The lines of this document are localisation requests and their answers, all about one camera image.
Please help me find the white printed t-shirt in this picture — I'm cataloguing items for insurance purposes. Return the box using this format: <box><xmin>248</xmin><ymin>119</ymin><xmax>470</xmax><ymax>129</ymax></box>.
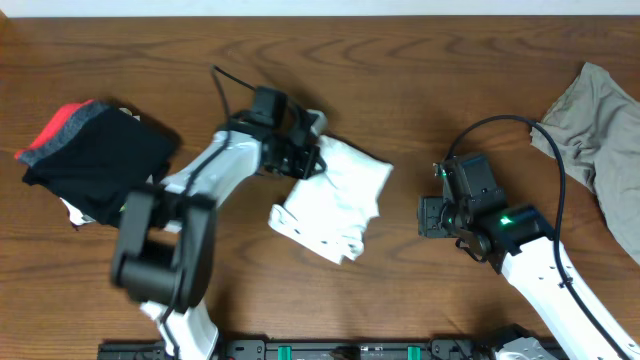
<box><xmin>268</xmin><ymin>135</ymin><xmax>393</xmax><ymax>264</ymax></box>

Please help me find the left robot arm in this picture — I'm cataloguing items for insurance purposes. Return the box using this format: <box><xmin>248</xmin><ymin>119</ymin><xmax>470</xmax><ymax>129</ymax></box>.
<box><xmin>110</xmin><ymin>86</ymin><xmax>328</xmax><ymax>359</ymax></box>

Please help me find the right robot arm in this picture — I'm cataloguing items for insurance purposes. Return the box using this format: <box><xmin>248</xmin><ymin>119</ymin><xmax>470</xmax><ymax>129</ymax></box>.
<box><xmin>417</xmin><ymin>154</ymin><xmax>639</xmax><ymax>359</ymax></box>

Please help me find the grey garment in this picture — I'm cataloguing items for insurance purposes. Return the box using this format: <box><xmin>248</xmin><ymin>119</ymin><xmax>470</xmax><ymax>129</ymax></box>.
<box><xmin>540</xmin><ymin>63</ymin><xmax>639</xmax><ymax>261</ymax></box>

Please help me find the black folded garment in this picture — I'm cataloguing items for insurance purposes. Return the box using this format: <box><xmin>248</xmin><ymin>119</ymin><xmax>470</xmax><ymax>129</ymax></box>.
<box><xmin>17</xmin><ymin>99</ymin><xmax>178</xmax><ymax>227</ymax></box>

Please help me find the red folded garment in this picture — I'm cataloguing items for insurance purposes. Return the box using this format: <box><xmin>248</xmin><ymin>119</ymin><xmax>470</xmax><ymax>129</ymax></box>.
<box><xmin>14</xmin><ymin>99</ymin><xmax>93</xmax><ymax>160</ymax></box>

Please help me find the white green folded garment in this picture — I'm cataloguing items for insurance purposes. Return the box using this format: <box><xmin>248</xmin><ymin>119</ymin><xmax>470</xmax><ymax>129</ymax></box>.
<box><xmin>59</xmin><ymin>175</ymin><xmax>154</xmax><ymax>229</ymax></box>

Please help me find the black mounting rail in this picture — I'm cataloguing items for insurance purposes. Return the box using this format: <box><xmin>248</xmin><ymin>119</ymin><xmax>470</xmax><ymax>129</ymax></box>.
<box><xmin>97</xmin><ymin>324</ymin><xmax>571</xmax><ymax>360</ymax></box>

